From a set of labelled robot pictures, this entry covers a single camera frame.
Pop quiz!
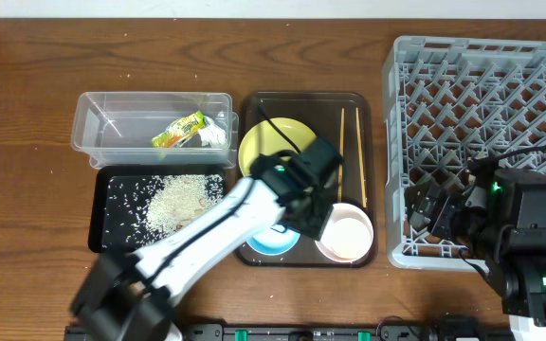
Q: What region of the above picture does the grey dishwasher rack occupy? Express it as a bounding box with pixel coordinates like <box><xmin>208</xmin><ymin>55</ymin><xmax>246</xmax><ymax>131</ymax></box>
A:
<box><xmin>382</xmin><ymin>36</ymin><xmax>546</xmax><ymax>271</ymax></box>

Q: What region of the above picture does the clear plastic bin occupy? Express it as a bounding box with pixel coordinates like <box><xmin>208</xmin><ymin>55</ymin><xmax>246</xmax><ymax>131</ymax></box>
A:
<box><xmin>71</xmin><ymin>92</ymin><xmax>239</xmax><ymax>169</ymax></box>

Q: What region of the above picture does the pink bowl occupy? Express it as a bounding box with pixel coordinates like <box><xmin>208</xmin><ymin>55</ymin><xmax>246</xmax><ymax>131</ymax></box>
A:
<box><xmin>315</xmin><ymin>203</ymin><xmax>374</xmax><ymax>263</ymax></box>

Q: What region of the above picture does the right wooden chopstick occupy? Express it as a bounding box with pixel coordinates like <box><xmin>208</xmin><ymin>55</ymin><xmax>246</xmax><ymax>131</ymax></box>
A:
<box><xmin>355</xmin><ymin>107</ymin><xmax>367</xmax><ymax>209</ymax></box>

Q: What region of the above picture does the black tray with rice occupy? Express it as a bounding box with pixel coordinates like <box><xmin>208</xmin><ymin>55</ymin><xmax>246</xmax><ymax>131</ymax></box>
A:
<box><xmin>87</xmin><ymin>165</ymin><xmax>227</xmax><ymax>253</ymax></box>

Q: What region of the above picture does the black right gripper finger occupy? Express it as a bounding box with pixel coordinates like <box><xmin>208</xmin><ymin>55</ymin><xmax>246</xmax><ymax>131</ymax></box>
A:
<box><xmin>405</xmin><ymin>182</ymin><xmax>437</xmax><ymax>213</ymax></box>
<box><xmin>408</xmin><ymin>211</ymin><xmax>429</xmax><ymax>230</ymax></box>

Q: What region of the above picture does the left wooden chopstick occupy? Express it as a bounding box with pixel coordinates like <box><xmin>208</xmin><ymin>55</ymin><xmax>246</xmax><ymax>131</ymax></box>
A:
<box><xmin>337</xmin><ymin>107</ymin><xmax>346</xmax><ymax>204</ymax></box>

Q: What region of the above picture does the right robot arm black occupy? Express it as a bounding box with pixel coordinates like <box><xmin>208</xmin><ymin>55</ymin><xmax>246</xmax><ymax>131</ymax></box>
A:
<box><xmin>405</xmin><ymin>167</ymin><xmax>546</xmax><ymax>340</ymax></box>

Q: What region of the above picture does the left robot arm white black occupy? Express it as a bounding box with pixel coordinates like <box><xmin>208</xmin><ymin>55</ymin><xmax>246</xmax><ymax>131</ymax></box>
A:
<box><xmin>70</xmin><ymin>137</ymin><xmax>343</xmax><ymax>341</ymax></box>

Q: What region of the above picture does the white napkin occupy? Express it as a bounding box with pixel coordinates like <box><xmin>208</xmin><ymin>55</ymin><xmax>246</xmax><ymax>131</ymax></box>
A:
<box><xmin>198</xmin><ymin>117</ymin><xmax>227</xmax><ymax>148</ymax></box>

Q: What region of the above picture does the wooden chopstick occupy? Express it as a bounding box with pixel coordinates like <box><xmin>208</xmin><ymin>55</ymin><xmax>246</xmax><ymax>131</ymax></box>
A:
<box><xmin>337</xmin><ymin>107</ymin><xmax>346</xmax><ymax>204</ymax></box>
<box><xmin>355</xmin><ymin>107</ymin><xmax>367</xmax><ymax>209</ymax></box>

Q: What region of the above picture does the yellow plate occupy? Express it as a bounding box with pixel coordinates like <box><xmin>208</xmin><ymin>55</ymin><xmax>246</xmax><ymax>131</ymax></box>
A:
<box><xmin>238</xmin><ymin>117</ymin><xmax>316</xmax><ymax>176</ymax></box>

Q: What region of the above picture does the light blue bowl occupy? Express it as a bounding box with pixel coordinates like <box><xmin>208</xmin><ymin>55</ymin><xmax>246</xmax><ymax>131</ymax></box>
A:
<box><xmin>247</xmin><ymin>224</ymin><xmax>300</xmax><ymax>256</ymax></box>

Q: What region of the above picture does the green snack wrapper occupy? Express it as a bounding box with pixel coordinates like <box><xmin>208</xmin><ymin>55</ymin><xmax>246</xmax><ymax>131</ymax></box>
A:
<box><xmin>152</xmin><ymin>111</ymin><xmax>206</xmax><ymax>148</ymax></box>

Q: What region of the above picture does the dark brown serving tray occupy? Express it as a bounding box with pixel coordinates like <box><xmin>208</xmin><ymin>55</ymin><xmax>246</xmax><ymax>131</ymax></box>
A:
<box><xmin>235</xmin><ymin>92</ymin><xmax>378</xmax><ymax>269</ymax></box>

